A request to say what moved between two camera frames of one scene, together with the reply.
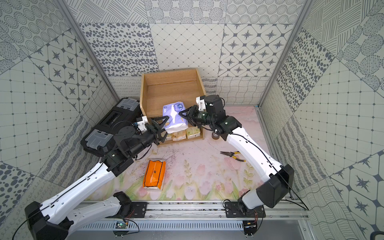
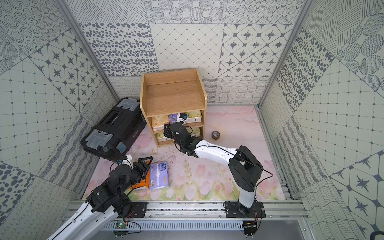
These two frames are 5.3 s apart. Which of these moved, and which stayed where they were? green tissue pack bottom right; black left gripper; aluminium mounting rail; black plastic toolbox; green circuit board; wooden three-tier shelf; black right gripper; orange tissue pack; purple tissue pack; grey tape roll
Moved: black right gripper; black left gripper; orange tissue pack; purple tissue pack
Stayed: grey tape roll; wooden three-tier shelf; green tissue pack bottom right; green circuit board; aluminium mounting rail; black plastic toolbox
